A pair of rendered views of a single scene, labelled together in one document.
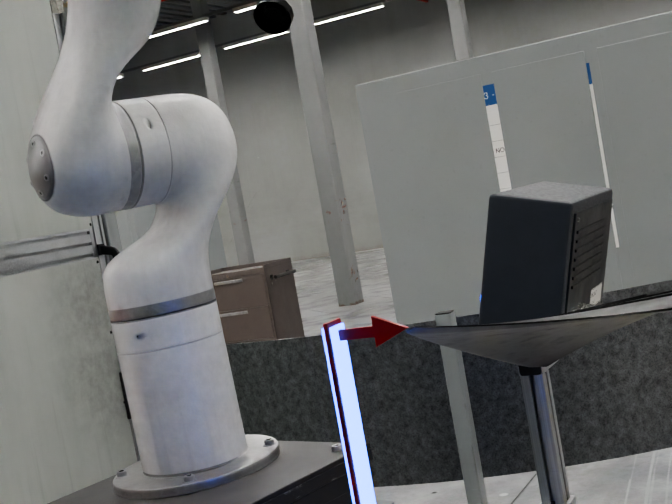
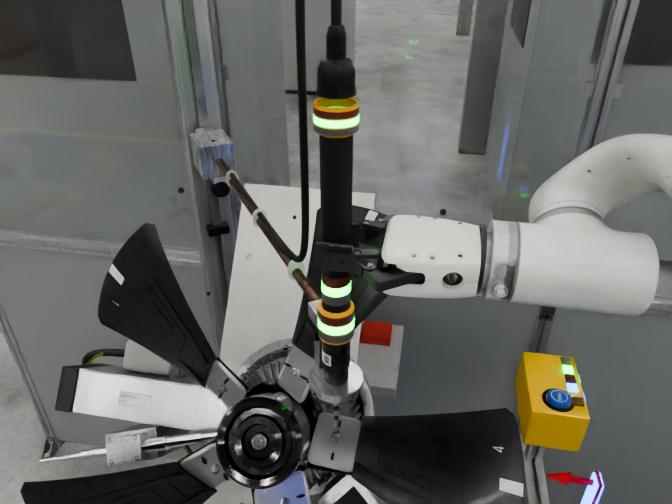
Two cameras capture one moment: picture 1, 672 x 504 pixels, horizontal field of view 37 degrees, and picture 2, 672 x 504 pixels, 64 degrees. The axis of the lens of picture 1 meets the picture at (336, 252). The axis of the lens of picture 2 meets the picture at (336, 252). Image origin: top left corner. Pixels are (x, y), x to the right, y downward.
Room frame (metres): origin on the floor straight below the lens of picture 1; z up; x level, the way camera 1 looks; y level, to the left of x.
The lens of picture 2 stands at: (1.11, -0.44, 1.81)
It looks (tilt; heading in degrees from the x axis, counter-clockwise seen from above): 32 degrees down; 163
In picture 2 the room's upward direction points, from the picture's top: straight up
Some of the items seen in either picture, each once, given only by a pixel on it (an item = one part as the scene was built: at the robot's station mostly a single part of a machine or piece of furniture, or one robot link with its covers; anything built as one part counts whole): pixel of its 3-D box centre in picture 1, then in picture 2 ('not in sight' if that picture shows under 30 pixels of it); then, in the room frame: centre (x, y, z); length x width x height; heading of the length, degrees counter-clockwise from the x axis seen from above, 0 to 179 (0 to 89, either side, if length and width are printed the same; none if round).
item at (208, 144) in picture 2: not in sight; (212, 152); (0.01, -0.38, 1.39); 0.10 x 0.07 x 0.09; 8
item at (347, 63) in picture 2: not in sight; (336, 248); (0.63, -0.30, 1.50); 0.04 x 0.04 x 0.46
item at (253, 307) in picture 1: (254, 324); not in sight; (7.66, 0.70, 0.45); 0.68 x 0.47 x 0.90; 66
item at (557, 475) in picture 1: (543, 425); not in sight; (1.26, -0.22, 0.96); 0.03 x 0.03 x 0.20; 63
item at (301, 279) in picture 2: not in sight; (258, 219); (0.33, -0.34, 1.39); 0.54 x 0.01 x 0.01; 8
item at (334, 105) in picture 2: not in sight; (336, 117); (0.63, -0.30, 1.65); 0.04 x 0.04 x 0.03
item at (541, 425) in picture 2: not in sight; (548, 401); (0.53, 0.16, 1.02); 0.16 x 0.10 x 0.11; 153
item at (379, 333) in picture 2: not in sight; (376, 332); (0.08, -0.02, 0.87); 0.08 x 0.08 x 0.02; 64
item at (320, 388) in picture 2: not in sight; (332, 349); (0.62, -0.30, 1.35); 0.09 x 0.07 x 0.10; 8
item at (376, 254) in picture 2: not in sight; (383, 262); (0.67, -0.26, 1.51); 0.05 x 0.05 x 0.03; 36
